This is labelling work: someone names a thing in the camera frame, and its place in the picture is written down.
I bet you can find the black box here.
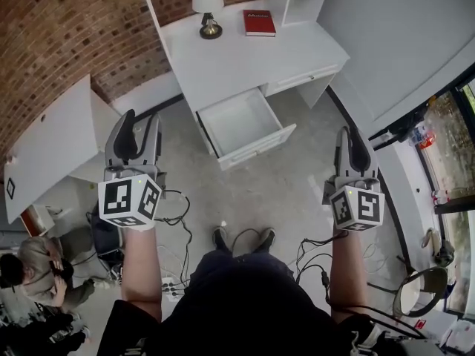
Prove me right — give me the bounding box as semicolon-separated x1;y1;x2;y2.
90;213;124;260

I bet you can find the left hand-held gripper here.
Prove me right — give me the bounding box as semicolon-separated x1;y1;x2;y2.
97;108;163;230

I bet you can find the white side table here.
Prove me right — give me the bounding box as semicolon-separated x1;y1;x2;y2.
2;74;123;225

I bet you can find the white window bench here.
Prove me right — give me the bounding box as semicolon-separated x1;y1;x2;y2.
367;139;452;311

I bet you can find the person's shoe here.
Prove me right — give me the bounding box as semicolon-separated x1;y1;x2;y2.
212;225;229;252
255;228;277;254

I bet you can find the red book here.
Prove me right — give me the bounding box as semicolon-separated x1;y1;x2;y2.
243;9;278;39

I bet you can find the person's black clothing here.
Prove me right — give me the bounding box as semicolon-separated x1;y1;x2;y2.
98;248;385;356

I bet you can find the white power strip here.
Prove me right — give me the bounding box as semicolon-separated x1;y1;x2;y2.
160;276;187;302

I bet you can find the black bag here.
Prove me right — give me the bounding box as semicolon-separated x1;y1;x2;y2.
22;309;89;354

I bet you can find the white desk drawer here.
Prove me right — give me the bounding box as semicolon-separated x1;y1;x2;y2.
195;87;298;172

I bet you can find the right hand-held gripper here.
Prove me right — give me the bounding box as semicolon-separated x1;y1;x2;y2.
323;125;386;234

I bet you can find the black cable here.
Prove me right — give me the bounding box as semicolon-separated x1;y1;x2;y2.
157;188;194;289
296;235;348;312

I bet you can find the person's right forearm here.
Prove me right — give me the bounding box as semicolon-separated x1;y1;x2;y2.
328;230;369;315

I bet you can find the person's left shoe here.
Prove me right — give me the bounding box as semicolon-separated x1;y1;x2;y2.
212;225;229;252

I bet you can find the black window frame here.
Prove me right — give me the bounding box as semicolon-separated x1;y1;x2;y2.
370;70;475;314

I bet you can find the person's left forearm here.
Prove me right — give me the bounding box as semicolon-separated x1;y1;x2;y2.
119;225;164;324

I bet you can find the white desk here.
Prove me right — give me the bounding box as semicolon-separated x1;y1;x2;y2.
157;0;352;172

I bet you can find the person's right shoe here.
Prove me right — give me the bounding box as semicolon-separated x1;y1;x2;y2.
255;228;277;254

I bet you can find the white hutch shelf unit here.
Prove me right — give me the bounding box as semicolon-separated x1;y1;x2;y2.
139;0;335;29

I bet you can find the black round frame chair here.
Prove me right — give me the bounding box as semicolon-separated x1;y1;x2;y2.
392;266;451;319

